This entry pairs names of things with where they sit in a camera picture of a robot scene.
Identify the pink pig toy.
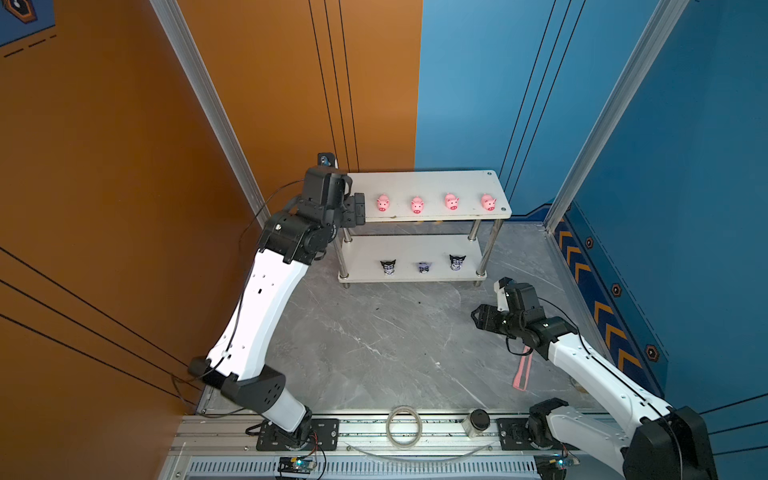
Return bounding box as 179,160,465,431
444,193,460,211
481,194,497,212
376,194,390,212
410,197,425,215

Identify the black white Kuromi figure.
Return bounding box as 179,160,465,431
380,260,396,276
449,254,466,271

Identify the pink pig toy front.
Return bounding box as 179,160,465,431
410,197,425,215

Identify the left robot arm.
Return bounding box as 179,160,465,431
188,165,366,447

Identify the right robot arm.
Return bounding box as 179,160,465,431
471,277,718,479

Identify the white two-tier shelf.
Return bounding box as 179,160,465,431
337,170,512,287

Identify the pink utility knife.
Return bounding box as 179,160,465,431
512,354,533,392

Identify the black capped small jar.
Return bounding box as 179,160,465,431
461,409,490,438

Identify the green circuit board right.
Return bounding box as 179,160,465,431
549,457,574,470

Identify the green circuit board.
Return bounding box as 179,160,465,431
276,457,320,479
549,457,574,470

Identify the green circuit board left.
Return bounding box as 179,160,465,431
276,457,320,479

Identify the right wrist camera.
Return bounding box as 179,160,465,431
493,277,514,312

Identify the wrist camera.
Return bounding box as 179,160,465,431
493,277,514,312
317,152,338,168

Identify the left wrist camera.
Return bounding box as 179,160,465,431
317,152,338,168

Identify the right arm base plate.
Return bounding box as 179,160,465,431
496,417,572,452

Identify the coiled clear cable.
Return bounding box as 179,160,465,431
385,405,423,449

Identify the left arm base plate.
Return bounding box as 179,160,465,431
256,418,339,452

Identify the aluminium frame post left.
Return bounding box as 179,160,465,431
150,0,268,226

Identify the aluminium frame post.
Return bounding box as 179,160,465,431
150,0,268,226
543,0,689,234

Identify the aluminium frame post right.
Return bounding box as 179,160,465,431
543,0,689,234

